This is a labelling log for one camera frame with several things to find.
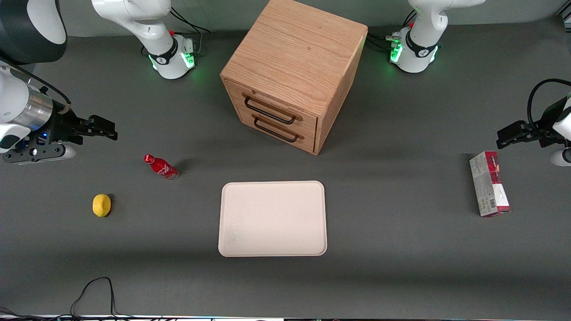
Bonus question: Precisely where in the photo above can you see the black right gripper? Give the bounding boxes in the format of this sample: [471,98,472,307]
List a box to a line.
[42,107,118,145]

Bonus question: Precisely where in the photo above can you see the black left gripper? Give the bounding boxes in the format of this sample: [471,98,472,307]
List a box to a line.
[496,98,568,150]

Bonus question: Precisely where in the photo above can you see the wooden drawer with black handle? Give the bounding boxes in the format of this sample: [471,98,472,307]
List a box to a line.
[224,77,319,140]
[232,103,318,155]

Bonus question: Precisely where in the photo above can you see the wooden drawer cabinet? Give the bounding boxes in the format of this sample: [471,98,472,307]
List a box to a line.
[220,0,368,156]

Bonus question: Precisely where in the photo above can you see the grey and red carton box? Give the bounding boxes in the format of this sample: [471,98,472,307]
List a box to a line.
[469,151,511,218]

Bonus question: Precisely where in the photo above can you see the red cola bottle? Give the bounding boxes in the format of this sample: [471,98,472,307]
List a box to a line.
[143,154,179,181]

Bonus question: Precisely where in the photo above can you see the yellow lemon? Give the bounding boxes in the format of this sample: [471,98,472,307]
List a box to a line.
[92,193,112,218]

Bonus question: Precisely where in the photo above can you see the beige plastic tray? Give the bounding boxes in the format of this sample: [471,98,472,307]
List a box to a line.
[218,181,327,257]

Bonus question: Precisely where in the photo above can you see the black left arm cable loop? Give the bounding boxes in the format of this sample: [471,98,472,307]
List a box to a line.
[527,78,571,131]

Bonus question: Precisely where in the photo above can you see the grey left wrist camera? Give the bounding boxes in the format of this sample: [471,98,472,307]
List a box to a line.
[550,148,571,167]

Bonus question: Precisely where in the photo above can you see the black right arm wrist cable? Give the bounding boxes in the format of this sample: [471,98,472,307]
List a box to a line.
[0,56,72,117]

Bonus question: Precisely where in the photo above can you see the black right arm base cables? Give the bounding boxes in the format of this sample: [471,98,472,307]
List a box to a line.
[170,6,211,56]

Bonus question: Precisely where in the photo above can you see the black arm base cables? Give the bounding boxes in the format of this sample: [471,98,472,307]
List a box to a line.
[170,6,211,56]
[366,9,418,52]

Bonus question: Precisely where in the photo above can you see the black cable on table edge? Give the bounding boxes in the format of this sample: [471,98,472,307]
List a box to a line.
[0,277,166,321]

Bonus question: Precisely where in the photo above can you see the black left arm base cables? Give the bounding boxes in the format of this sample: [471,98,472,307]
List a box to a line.
[366,9,418,52]

